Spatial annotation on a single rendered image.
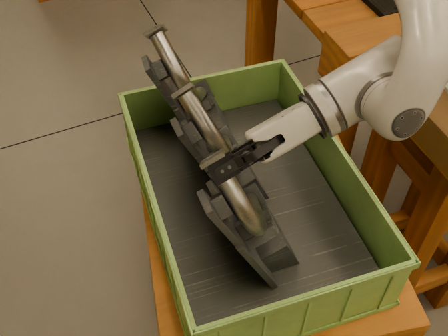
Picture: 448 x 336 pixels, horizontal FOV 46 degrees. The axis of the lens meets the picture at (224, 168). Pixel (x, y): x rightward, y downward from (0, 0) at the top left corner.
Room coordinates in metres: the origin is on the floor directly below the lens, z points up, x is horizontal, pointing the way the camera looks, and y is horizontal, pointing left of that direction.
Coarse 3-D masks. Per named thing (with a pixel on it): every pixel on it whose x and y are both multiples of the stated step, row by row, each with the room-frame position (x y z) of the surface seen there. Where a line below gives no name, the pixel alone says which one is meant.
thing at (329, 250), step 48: (144, 144) 0.88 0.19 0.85; (240, 144) 0.88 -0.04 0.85; (192, 192) 0.73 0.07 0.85; (288, 192) 0.73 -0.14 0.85; (192, 240) 0.61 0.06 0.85; (288, 240) 0.61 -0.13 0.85; (336, 240) 0.61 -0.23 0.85; (192, 288) 0.50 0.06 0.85; (240, 288) 0.50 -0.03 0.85; (288, 288) 0.50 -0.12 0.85
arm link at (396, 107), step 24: (408, 0) 0.59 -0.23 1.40; (432, 0) 0.59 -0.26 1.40; (408, 24) 0.56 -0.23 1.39; (432, 24) 0.56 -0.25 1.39; (408, 48) 0.54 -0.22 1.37; (432, 48) 0.53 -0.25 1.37; (408, 72) 0.52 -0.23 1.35; (432, 72) 0.52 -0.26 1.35; (384, 96) 0.52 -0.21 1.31; (408, 96) 0.50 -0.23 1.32; (432, 96) 0.51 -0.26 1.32; (384, 120) 0.50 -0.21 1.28; (408, 120) 0.50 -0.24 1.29
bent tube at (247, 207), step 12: (216, 156) 0.52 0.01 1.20; (204, 168) 0.51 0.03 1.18; (228, 180) 0.50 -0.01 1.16; (228, 192) 0.49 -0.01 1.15; (240, 192) 0.49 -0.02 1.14; (240, 204) 0.48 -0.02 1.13; (252, 204) 0.58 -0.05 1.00; (240, 216) 0.47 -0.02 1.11; (252, 216) 0.47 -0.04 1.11; (252, 228) 0.47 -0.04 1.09; (264, 228) 0.48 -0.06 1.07
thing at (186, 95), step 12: (192, 84) 0.68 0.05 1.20; (180, 96) 0.68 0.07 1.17; (192, 96) 0.68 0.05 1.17; (192, 108) 0.66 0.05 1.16; (204, 108) 0.67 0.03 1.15; (192, 120) 0.66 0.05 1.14; (204, 120) 0.65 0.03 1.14; (204, 132) 0.64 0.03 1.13; (216, 132) 0.64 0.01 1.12; (216, 144) 0.63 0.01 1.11; (228, 144) 0.71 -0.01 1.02
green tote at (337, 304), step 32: (256, 64) 1.04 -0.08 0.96; (128, 96) 0.93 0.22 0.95; (160, 96) 0.96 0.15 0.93; (224, 96) 1.01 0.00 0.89; (256, 96) 1.03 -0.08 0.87; (288, 96) 1.00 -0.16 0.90; (128, 128) 0.82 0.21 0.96; (320, 160) 0.81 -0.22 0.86; (352, 160) 0.73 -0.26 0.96; (352, 192) 0.68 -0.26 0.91; (160, 224) 0.57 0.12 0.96; (384, 224) 0.58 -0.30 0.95; (384, 256) 0.55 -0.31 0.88; (416, 256) 0.50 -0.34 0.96; (320, 288) 0.44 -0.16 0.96; (352, 288) 0.44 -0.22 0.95; (384, 288) 0.47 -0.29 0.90; (192, 320) 0.38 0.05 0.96; (224, 320) 0.38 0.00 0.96; (256, 320) 0.39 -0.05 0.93; (288, 320) 0.41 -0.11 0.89; (320, 320) 0.43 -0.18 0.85; (352, 320) 0.46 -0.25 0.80
